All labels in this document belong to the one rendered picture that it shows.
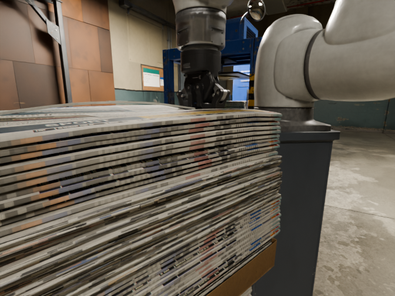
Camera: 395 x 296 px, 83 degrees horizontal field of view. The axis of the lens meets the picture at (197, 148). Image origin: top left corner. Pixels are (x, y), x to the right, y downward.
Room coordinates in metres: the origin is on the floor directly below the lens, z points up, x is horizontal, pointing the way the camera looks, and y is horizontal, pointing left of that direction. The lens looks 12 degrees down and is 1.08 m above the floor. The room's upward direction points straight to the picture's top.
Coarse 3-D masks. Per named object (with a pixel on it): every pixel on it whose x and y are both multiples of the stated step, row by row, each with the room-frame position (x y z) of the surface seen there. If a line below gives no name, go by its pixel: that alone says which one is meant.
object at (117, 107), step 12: (60, 108) 0.40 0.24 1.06; (72, 108) 0.38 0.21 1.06; (84, 108) 0.39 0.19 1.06; (96, 108) 0.39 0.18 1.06; (108, 108) 0.40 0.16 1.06; (120, 108) 0.41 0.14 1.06; (132, 108) 0.41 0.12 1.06; (144, 108) 0.42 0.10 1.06; (156, 108) 0.43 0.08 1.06; (168, 108) 0.44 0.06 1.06
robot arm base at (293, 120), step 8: (280, 112) 0.55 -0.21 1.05; (288, 112) 0.55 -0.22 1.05; (296, 112) 0.55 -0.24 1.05; (304, 112) 0.55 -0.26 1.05; (312, 112) 0.57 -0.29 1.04; (280, 120) 0.55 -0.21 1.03; (288, 120) 0.55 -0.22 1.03; (296, 120) 0.55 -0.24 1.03; (304, 120) 0.55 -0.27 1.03; (312, 120) 0.57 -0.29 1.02; (288, 128) 0.54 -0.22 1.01; (296, 128) 0.54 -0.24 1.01; (304, 128) 0.54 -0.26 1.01; (312, 128) 0.55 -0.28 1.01; (320, 128) 0.55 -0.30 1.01; (328, 128) 0.54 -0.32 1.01
